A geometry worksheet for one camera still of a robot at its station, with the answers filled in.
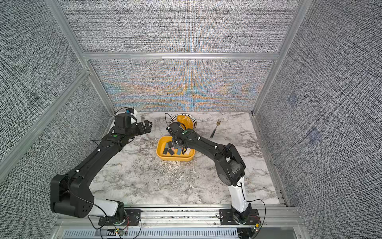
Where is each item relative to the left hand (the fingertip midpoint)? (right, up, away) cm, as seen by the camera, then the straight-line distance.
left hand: (147, 122), depth 84 cm
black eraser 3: (+12, -19, +12) cm, 25 cm away
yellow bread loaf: (+22, +2, +21) cm, 30 cm away
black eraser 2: (+11, -14, +14) cm, 23 cm away
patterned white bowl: (+12, +3, +28) cm, 31 cm away
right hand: (+18, -9, +7) cm, 21 cm away
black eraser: (+8, -18, +13) cm, 24 cm away
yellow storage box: (+5, -12, +13) cm, 19 cm away
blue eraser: (+17, -19, +14) cm, 29 cm away
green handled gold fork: (+45, +1, +29) cm, 54 cm away
